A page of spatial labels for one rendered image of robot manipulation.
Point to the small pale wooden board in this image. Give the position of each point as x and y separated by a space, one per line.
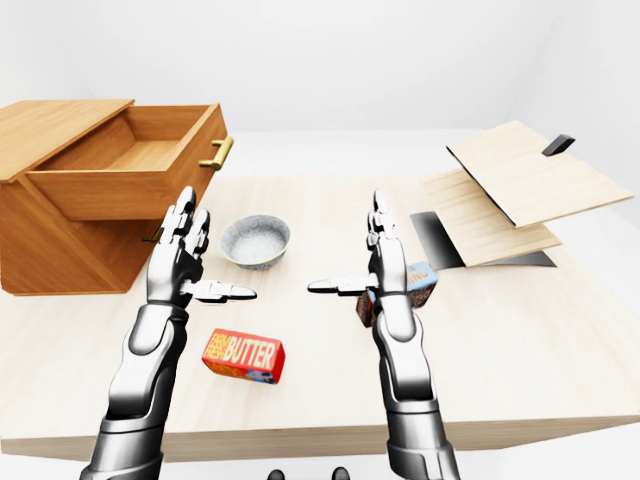
492 232

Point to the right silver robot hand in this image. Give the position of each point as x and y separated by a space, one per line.
389 265

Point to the wooden cabinet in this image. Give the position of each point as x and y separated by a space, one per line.
45 240

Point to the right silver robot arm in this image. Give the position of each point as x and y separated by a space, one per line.
407 380

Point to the red butter box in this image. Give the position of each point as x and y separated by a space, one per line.
247 356

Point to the open wooden drawer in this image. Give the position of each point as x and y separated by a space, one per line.
150 192

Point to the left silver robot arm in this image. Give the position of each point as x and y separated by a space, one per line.
140 380

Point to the grey patterned bowl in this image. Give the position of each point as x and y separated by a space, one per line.
255 245

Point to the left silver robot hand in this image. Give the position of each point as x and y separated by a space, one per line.
172 270

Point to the small dark rounded shape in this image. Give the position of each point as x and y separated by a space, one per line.
275 475
340 474

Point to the large pale wooden board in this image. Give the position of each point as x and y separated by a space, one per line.
535 175

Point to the blue and brown food box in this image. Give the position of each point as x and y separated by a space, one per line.
422 282

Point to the closed wooden drawer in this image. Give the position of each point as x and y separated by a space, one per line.
112 250

